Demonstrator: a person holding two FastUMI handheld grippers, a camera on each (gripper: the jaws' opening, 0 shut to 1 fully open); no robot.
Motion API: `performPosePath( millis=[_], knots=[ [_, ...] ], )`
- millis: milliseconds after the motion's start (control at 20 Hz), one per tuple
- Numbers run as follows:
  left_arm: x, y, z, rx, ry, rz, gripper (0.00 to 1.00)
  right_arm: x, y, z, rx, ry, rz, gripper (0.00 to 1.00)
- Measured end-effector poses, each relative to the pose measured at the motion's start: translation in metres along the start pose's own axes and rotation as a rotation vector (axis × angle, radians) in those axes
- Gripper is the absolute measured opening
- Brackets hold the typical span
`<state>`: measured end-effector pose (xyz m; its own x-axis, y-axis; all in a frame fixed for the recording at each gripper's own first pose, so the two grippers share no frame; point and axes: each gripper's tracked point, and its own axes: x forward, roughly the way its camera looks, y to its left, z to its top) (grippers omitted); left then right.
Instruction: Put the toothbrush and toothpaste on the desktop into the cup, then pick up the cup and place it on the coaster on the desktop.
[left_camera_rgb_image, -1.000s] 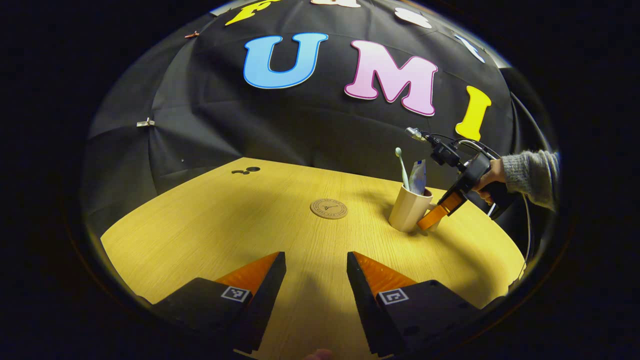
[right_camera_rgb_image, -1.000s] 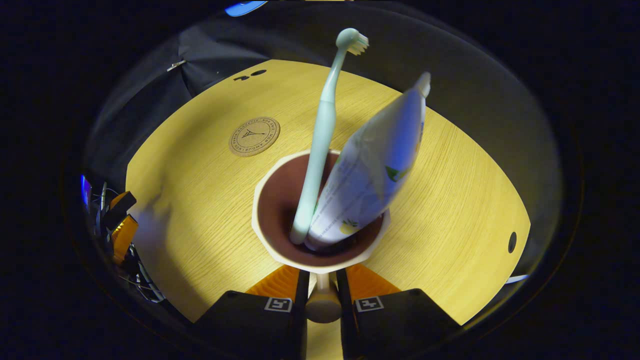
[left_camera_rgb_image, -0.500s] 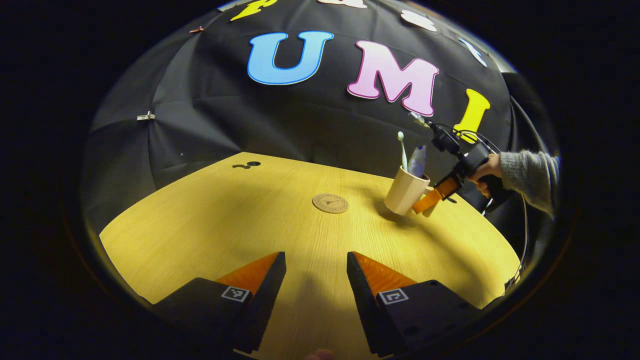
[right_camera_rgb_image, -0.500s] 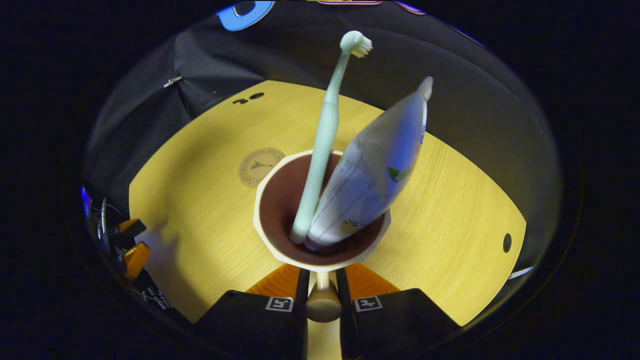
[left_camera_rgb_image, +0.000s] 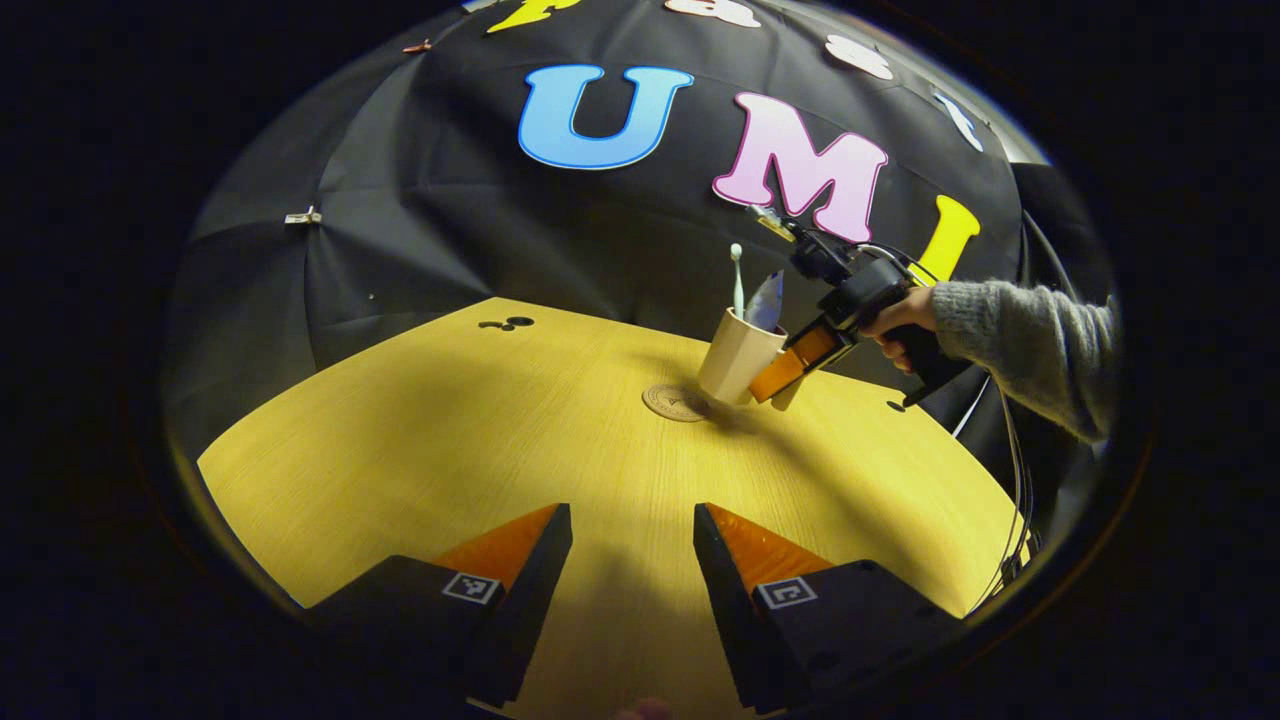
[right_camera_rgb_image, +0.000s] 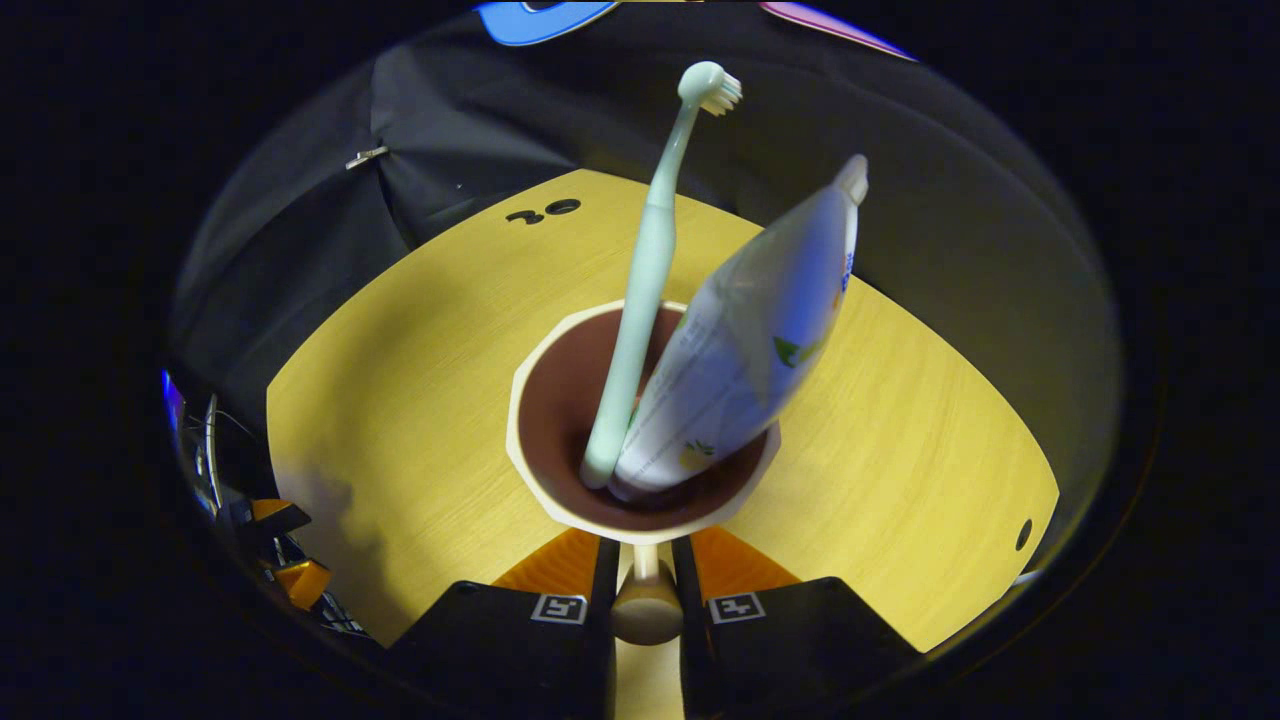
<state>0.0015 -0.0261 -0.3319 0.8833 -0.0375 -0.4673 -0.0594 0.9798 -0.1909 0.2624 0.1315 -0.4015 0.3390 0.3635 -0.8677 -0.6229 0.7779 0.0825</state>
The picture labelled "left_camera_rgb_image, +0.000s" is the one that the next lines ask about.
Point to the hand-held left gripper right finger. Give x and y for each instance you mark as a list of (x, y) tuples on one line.
[(730, 610)]

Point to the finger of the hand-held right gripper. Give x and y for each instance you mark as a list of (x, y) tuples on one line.
[(800, 365)]

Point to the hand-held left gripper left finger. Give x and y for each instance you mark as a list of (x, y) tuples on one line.
[(530, 600)]

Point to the white toothpaste tube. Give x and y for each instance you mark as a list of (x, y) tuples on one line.
[(768, 305)]

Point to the beige cup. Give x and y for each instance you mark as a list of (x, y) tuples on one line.
[(730, 360)]

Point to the white toothbrush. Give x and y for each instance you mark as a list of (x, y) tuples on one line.
[(737, 285)]

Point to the wooden desktop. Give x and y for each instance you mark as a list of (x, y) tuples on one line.
[(450, 430)]

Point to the black backdrop cloth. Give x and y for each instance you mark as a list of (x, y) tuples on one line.
[(450, 230)]

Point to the white cloth clip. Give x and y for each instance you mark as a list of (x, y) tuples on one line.
[(302, 216)]

